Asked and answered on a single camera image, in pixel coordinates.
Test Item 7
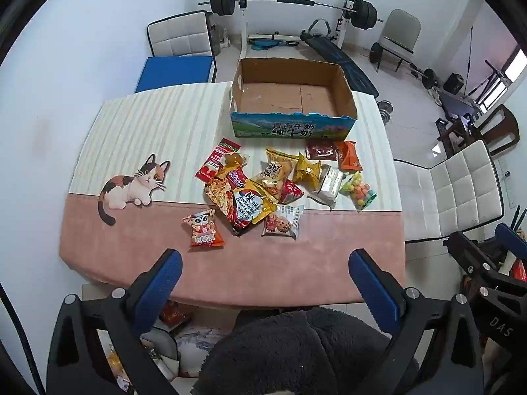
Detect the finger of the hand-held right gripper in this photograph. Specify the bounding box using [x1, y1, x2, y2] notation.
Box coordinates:
[447, 231, 505, 276]
[495, 222, 527, 256]

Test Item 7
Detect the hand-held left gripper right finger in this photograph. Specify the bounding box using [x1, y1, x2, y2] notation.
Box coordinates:
[348, 248, 484, 395]

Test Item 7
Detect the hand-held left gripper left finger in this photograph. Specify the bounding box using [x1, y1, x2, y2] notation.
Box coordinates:
[45, 248, 184, 395]

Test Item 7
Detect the orange panda snack packet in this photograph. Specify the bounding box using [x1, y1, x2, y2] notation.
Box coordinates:
[182, 208, 226, 248]

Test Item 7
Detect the colourful candy ball bag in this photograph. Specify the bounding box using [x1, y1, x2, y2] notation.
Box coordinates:
[340, 172, 377, 211]

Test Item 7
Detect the white cookie packet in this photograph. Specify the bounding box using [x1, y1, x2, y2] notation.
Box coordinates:
[261, 204, 305, 239]

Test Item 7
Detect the white wafer packet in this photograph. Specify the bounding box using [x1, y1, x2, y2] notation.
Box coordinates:
[307, 165, 346, 206]

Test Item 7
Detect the large orange noodle packet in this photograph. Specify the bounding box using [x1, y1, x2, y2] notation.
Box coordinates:
[204, 165, 278, 237]

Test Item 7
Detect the small red triangular packet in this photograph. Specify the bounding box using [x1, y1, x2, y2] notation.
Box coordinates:
[280, 179, 305, 204]

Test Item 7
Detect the long red snack packet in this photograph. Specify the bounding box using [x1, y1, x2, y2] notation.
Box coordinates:
[195, 138, 241, 184]

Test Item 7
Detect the small yellow snack packet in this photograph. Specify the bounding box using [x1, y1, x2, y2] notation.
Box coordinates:
[292, 153, 322, 186]

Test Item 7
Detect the small brown bun packet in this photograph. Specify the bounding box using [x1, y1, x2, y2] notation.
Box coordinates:
[222, 152, 250, 173]

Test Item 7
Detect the dark brown snack packet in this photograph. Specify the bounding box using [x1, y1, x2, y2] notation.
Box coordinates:
[305, 140, 340, 161]

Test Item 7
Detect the yellow cracker packet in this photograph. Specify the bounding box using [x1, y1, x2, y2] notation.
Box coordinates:
[251, 148, 300, 200]

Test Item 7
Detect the cardboard box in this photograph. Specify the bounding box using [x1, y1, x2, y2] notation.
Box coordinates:
[228, 58, 358, 140]

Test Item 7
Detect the red snack bag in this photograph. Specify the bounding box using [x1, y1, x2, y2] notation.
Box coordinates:
[158, 301, 192, 326]

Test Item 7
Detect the white quilted chair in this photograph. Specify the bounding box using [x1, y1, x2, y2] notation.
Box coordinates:
[147, 10, 215, 58]
[393, 140, 505, 243]

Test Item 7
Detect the white printed bag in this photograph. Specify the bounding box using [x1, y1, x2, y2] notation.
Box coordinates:
[175, 327, 231, 377]

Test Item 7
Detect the person's dark fleece clothing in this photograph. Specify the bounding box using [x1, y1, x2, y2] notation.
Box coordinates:
[193, 306, 421, 395]

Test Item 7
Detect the dark wooden chair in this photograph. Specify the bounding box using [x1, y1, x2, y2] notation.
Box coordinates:
[435, 104, 520, 157]

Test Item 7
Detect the black speaker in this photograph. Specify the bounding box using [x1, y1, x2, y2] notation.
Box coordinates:
[442, 73, 465, 95]

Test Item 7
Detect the chrome dumbbell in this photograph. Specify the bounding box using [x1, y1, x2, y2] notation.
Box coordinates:
[376, 99, 395, 124]

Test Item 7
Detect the small floor barbell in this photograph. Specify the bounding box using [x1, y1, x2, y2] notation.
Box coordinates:
[369, 41, 437, 90]

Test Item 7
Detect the black sit-up bench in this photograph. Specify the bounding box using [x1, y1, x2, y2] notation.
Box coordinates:
[300, 18, 379, 95]

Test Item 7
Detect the grey chair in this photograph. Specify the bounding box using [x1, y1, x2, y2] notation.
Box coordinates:
[376, 9, 423, 72]

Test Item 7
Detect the transparent waste bin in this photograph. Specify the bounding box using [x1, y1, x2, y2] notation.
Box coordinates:
[211, 22, 230, 56]

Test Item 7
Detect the white squat rack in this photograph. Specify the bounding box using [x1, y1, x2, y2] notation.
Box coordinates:
[236, 0, 359, 62]

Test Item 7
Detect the black barbell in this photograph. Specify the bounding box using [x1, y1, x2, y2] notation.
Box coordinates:
[209, 0, 383, 30]

